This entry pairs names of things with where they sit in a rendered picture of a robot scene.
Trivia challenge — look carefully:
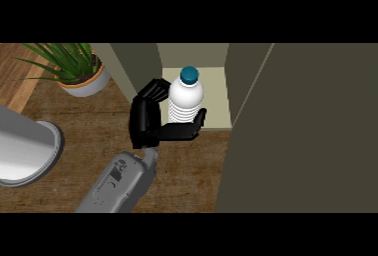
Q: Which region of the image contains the olive green cabinet door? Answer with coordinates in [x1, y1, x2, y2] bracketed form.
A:
[213, 43, 378, 214]

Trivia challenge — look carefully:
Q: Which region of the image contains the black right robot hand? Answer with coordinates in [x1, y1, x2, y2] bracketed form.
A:
[129, 77, 208, 150]

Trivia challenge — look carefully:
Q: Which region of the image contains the green potted plant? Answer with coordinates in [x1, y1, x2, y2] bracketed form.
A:
[13, 43, 112, 98]

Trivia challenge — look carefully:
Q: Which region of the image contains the white water bottle blue cap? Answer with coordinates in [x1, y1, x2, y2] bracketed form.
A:
[167, 65, 205, 125]

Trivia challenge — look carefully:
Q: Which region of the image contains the grey cylindrical appliance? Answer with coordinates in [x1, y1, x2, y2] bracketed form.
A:
[0, 105, 67, 188]

